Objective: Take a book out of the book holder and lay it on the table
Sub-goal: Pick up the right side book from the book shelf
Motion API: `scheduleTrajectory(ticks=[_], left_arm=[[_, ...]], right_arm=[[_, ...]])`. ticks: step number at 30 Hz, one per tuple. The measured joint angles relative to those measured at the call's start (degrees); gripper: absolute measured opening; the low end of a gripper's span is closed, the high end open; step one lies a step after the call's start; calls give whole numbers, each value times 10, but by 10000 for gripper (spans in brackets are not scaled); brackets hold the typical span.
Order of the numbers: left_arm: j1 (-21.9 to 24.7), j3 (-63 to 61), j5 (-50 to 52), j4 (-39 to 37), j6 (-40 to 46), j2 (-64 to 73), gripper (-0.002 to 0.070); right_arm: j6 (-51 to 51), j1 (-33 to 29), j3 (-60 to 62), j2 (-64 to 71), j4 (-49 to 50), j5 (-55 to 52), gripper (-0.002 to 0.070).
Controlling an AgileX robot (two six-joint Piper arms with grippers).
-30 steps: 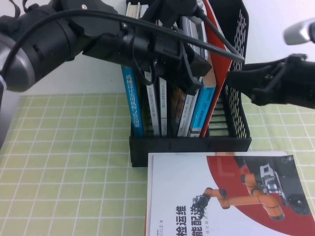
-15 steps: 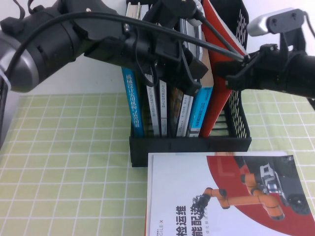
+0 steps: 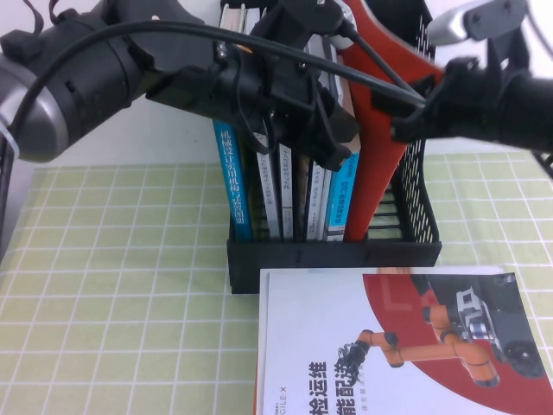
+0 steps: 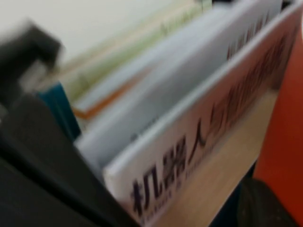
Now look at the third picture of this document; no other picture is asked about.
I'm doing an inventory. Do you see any black plastic book holder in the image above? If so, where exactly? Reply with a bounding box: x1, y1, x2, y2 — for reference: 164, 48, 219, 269
219, 0, 444, 296

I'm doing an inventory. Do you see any light blue spine book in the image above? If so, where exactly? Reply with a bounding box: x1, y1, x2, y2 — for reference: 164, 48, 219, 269
326, 103, 362, 242

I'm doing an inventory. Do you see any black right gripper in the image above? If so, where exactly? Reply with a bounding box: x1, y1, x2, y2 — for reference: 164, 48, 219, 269
373, 57, 503, 144

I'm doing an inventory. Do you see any thin white spine book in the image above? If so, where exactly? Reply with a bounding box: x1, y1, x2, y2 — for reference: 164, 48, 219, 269
278, 144, 296, 239

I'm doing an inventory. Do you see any white book with orange band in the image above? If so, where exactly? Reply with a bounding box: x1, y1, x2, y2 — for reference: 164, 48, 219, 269
245, 6, 281, 239

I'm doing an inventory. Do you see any red cover brochure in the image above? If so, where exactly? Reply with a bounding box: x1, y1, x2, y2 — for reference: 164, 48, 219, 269
336, 0, 446, 242

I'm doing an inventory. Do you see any black camera cable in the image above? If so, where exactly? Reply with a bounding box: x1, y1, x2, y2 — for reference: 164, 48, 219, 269
8, 16, 429, 139

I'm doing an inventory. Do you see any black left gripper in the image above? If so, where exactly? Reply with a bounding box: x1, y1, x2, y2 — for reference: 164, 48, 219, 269
213, 38, 362, 172

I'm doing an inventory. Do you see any dark magazine with orange print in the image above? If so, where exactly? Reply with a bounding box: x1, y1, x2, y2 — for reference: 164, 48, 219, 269
295, 153, 313, 241

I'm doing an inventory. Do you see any blue hardcover book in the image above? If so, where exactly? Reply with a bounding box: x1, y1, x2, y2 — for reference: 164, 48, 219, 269
213, 3, 254, 241

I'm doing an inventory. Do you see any green checked tablecloth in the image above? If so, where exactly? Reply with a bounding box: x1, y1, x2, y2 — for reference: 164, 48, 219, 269
0, 150, 553, 415

